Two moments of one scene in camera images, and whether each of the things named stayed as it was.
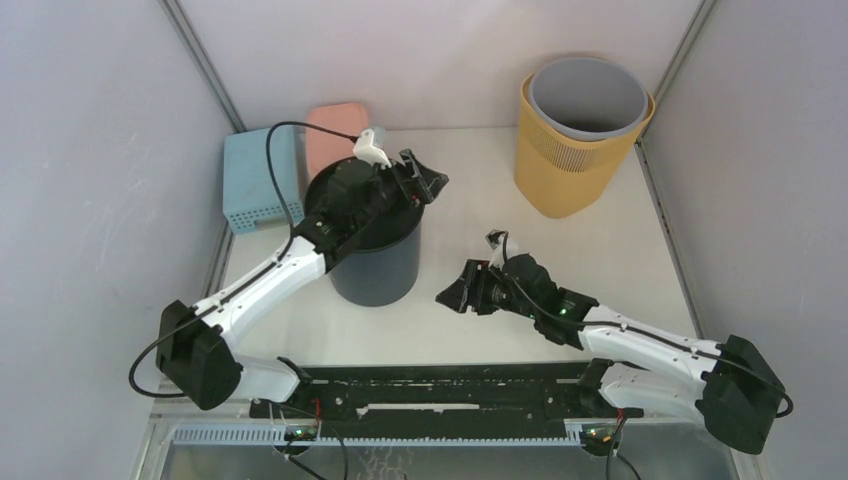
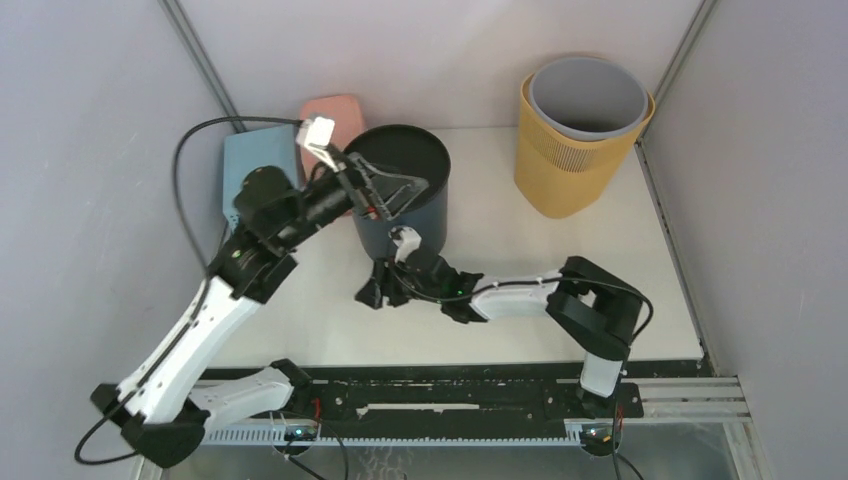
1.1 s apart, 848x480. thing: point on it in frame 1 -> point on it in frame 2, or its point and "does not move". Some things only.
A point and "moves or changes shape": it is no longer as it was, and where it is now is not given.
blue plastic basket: [252, 199] does not move
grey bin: [589, 98] does not move
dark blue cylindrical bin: [379, 264] moves or changes shape
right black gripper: [469, 289] -> [384, 281]
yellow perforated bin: [558, 176] does not move
